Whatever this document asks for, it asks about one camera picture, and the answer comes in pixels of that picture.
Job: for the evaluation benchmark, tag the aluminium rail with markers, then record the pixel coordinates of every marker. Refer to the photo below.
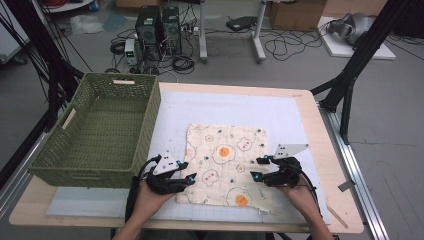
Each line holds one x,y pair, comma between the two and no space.
16,186
353,166

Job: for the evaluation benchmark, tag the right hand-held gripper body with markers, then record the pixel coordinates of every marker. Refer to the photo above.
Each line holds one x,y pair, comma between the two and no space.
283,175

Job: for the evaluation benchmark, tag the person's left hand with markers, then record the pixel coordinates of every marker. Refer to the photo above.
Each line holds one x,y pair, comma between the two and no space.
148,201

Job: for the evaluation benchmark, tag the grey tape piece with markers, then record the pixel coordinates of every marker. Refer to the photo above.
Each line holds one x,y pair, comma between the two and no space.
346,185

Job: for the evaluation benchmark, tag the clear plastic bag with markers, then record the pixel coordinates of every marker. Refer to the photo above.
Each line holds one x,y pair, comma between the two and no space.
86,24

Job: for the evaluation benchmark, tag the white grid mat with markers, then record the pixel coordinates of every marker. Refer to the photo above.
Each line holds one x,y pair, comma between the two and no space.
220,106

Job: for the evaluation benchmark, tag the wide black computer tower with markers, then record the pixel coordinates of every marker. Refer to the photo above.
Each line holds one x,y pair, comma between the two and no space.
148,31

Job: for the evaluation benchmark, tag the white desk leg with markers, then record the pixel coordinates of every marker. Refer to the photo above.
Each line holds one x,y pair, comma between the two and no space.
258,33
202,33

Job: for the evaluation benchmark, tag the grey headset device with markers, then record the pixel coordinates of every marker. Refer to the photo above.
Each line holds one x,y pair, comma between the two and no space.
353,26

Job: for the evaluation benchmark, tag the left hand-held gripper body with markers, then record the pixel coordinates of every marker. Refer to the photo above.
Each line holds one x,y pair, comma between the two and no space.
165,181

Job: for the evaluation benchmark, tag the blue floor sheet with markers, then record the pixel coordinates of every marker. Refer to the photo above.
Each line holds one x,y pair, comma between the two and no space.
115,20

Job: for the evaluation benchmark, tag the small white power supply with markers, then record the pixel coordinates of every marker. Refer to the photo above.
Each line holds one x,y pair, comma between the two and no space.
130,51

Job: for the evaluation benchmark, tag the cream egg-print cloth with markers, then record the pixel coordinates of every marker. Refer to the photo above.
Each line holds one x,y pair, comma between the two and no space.
226,156

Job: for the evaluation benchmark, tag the thin wooden stick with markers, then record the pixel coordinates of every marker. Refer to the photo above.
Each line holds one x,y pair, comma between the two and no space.
336,215

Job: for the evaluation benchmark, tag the narrow black computer tower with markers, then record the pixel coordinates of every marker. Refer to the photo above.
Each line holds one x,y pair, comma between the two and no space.
171,30

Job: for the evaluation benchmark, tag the brown cardboard box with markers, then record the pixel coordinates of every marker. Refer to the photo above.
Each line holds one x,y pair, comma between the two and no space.
296,15

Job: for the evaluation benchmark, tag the white floor board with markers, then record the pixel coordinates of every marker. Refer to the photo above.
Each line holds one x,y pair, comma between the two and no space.
336,50

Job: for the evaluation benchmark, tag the person's right hand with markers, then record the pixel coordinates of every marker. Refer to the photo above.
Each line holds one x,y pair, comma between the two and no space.
301,198

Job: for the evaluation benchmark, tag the green woven basket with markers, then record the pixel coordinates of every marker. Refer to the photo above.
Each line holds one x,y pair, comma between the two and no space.
100,126

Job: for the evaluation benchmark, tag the flat black device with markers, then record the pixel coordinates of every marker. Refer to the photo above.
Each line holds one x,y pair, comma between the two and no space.
240,23

